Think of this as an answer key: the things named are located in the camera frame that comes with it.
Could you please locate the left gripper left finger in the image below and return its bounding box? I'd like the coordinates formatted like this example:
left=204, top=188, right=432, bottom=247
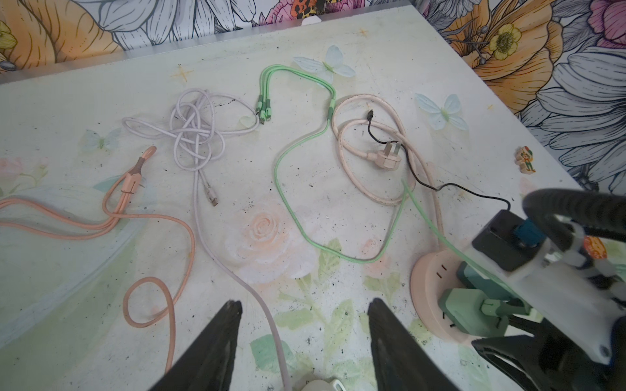
left=152, top=301, right=242, bottom=391

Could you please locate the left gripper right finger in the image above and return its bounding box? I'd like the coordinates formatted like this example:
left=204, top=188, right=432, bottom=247
left=368, top=298, right=457, bottom=391

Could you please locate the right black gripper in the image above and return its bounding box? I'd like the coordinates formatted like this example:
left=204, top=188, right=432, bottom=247
left=472, top=316, right=625, bottom=390

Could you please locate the green charger plug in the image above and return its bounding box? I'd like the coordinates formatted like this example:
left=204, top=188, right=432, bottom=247
left=438, top=288, right=531, bottom=337

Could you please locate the pink multi-head cable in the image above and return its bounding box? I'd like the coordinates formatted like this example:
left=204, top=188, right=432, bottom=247
left=0, top=145, right=197, bottom=375

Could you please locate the black thin cable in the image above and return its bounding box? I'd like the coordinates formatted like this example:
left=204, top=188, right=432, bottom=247
left=365, top=109, right=513, bottom=211

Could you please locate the green usb cable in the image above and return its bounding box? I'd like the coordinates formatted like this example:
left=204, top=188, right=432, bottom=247
left=253, top=64, right=529, bottom=314

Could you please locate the white blue power strip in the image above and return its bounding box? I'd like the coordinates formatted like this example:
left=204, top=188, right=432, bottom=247
left=302, top=379, right=347, bottom=391

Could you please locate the teal charger plug dark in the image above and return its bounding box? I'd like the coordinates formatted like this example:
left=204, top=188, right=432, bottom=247
left=456, top=262, right=514, bottom=301

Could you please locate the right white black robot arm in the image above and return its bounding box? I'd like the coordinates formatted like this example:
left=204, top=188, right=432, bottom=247
left=466, top=188, right=625, bottom=390

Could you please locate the round socket pink cable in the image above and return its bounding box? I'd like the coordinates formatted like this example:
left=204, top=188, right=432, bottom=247
left=330, top=94, right=446, bottom=245

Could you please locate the white tangled cable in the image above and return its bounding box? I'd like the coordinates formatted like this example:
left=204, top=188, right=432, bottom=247
left=121, top=87, right=294, bottom=391

